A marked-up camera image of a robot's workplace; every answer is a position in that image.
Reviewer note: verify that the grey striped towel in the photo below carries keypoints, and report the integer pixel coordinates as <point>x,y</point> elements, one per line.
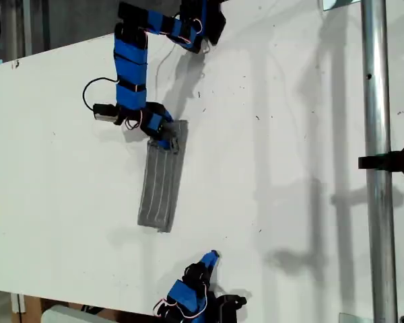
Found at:
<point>161,188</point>

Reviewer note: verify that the white plastic bin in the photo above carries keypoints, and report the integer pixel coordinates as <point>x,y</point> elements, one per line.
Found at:
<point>64,316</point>

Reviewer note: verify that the brown wooden board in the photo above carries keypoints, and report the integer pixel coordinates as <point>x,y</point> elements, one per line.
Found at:
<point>28,309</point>

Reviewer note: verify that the black camera stalk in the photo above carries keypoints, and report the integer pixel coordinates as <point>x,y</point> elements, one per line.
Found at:
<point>121,116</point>

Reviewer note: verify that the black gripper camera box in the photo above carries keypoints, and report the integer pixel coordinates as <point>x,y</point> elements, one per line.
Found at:
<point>104,112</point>
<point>230,307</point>

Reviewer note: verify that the black post clamp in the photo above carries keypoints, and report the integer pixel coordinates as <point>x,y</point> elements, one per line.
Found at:
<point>390,161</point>

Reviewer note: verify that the steel post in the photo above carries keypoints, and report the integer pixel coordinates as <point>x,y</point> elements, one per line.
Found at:
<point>378,101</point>

